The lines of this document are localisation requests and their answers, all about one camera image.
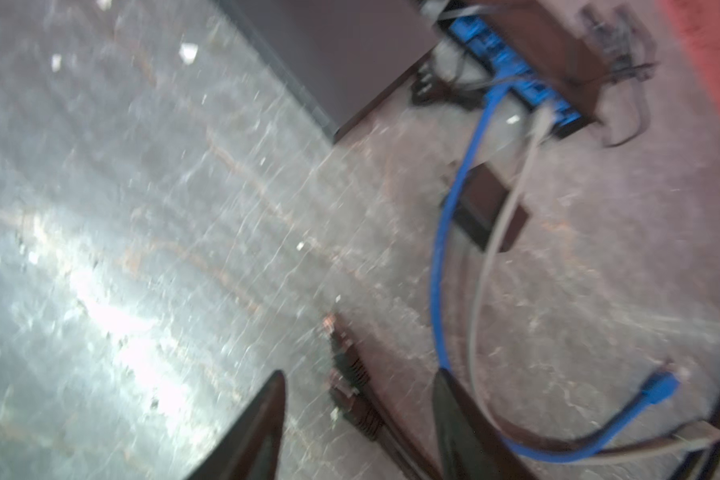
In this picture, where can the black network switch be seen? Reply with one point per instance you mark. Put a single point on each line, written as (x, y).
(525, 39)
(339, 59)

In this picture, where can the black power adapter with cable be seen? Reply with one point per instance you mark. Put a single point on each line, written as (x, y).
(629, 50)

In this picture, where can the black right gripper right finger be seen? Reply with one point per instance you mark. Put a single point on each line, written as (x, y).
(469, 447)

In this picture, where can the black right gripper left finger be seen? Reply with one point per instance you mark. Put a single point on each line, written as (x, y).
(250, 449)

